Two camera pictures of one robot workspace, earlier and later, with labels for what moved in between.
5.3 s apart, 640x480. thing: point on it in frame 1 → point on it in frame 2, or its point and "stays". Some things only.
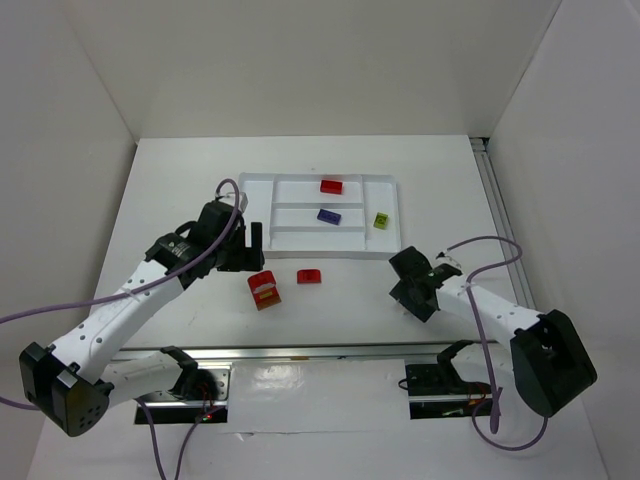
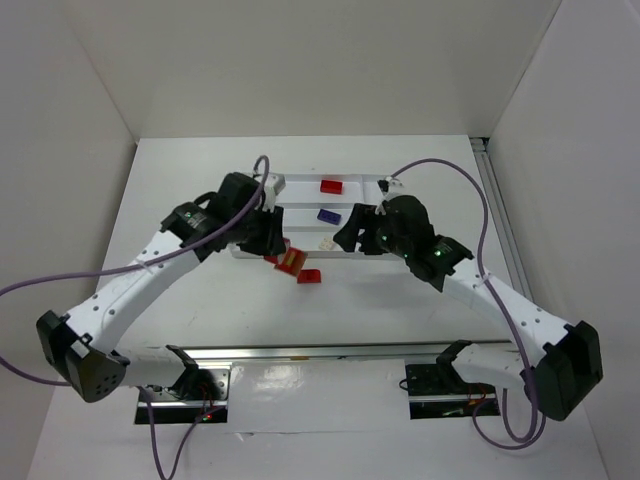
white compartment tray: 324,216 stays
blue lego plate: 329,216 stays
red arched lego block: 264,288 → 278,259
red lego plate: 331,186 stays
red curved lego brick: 309,276 stays
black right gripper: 413,289 → 365,230
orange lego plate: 268,303 → 293,261
